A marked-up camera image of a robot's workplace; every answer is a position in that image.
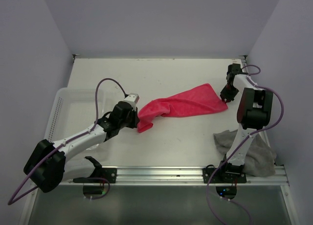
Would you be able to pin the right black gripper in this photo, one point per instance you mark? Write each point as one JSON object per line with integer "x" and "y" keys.
{"x": 224, "y": 95}

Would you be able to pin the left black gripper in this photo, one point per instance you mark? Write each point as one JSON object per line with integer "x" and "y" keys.
{"x": 136, "y": 119}

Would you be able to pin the pink towel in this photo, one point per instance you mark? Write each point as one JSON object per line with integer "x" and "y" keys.
{"x": 200, "y": 100}

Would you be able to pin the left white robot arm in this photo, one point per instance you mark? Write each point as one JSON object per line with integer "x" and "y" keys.
{"x": 52, "y": 162}

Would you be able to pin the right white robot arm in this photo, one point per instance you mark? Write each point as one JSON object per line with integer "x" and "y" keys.
{"x": 253, "y": 114}

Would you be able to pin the clear plastic basket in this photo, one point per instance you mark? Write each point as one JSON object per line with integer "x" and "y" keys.
{"x": 74, "y": 110}

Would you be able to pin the grey towel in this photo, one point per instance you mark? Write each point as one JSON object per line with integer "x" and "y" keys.
{"x": 260, "y": 158}

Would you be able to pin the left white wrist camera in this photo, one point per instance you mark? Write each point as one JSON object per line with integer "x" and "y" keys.
{"x": 132, "y": 98}

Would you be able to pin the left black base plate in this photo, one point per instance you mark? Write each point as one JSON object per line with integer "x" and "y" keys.
{"x": 107, "y": 174}

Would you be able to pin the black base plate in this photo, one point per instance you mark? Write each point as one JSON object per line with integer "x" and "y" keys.
{"x": 211, "y": 176}
{"x": 107, "y": 174}

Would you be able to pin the aluminium mounting rail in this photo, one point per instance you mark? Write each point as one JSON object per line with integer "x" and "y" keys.
{"x": 152, "y": 176}

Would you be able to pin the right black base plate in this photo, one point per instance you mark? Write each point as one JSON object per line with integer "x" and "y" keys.
{"x": 211, "y": 176}

